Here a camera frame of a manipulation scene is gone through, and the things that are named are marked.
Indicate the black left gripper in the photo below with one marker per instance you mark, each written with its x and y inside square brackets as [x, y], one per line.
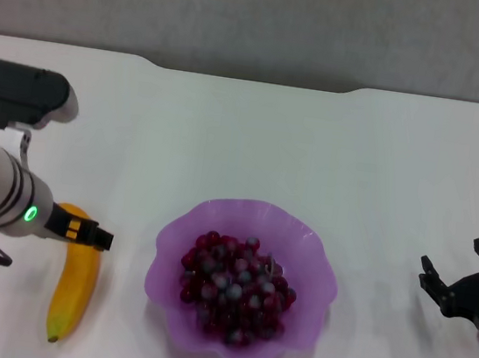
[70, 225]

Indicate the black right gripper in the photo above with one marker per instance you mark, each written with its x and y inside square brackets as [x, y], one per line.
[471, 295]

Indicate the yellow banana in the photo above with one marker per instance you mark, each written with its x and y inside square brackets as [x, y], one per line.
[75, 285]

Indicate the dark red grape bunch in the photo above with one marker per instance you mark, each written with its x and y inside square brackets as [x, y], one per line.
[234, 284]

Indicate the purple translucent wavy bowl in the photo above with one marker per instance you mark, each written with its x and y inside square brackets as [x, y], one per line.
[171, 262]

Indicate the left wrist camera black silver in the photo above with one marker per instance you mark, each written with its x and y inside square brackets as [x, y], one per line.
[17, 90]

